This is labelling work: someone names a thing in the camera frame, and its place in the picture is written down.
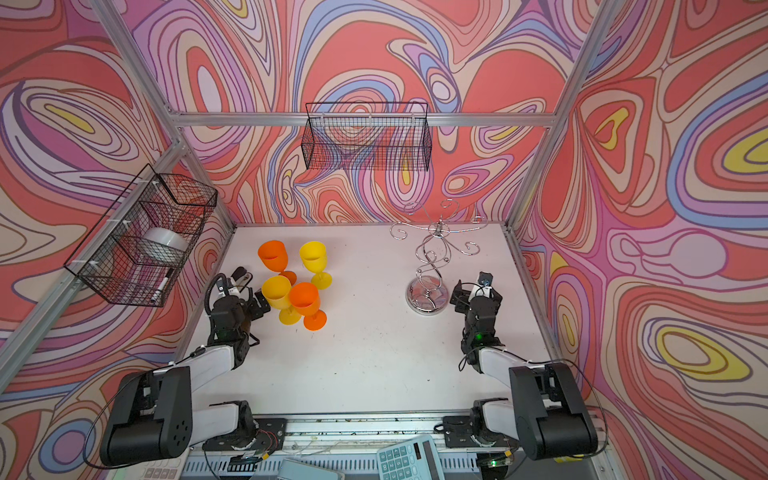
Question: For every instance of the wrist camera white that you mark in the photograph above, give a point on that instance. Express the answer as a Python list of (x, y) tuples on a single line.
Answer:
[(236, 290), (483, 287)]

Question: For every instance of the silver tape roll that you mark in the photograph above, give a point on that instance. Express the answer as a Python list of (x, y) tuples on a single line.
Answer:
[(163, 245)]

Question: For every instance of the white calculator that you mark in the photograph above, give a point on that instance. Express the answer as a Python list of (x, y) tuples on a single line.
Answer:
[(167, 469)]

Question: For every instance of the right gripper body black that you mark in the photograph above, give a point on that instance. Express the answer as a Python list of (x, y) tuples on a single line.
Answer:
[(461, 297)]

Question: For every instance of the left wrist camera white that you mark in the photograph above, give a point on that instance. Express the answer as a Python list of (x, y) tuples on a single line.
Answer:
[(236, 290)]

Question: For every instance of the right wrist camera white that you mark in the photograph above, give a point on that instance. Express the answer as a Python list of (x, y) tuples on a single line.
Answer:
[(483, 287)]

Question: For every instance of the orange wine glass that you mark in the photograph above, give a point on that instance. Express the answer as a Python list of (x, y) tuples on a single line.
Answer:
[(305, 299), (274, 256)]

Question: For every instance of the left black wire basket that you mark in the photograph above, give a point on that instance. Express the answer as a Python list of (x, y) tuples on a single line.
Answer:
[(114, 267)]

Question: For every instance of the back black wire basket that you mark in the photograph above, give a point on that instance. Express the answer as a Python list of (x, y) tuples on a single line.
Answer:
[(367, 135)]

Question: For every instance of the teal calculator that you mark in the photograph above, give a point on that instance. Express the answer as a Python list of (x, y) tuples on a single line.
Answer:
[(412, 459)]

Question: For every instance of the black wire basket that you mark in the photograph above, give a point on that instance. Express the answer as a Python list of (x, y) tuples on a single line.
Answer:
[(114, 267), (367, 135)]

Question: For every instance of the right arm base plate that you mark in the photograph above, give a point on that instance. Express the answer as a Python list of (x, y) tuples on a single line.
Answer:
[(464, 431)]

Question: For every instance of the yellow wine glass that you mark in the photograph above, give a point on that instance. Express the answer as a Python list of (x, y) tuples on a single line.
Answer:
[(276, 291), (313, 255)]

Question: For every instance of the grey black stapler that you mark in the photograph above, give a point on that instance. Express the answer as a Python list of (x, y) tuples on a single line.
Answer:
[(241, 277)]

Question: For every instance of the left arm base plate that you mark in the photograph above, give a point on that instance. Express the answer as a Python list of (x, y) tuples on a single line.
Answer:
[(266, 435)]

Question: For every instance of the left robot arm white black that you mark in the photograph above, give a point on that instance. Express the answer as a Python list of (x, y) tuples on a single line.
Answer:
[(153, 417)]

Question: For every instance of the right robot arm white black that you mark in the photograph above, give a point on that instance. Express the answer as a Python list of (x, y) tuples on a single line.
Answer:
[(544, 411)]

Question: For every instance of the chrome wine glass rack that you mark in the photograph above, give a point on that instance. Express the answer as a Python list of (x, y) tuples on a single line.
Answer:
[(427, 293)]

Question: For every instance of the black marker pen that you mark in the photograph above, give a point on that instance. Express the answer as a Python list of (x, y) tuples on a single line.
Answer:
[(158, 290)]

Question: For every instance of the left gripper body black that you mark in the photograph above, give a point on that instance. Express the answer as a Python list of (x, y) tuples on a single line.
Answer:
[(253, 311)]

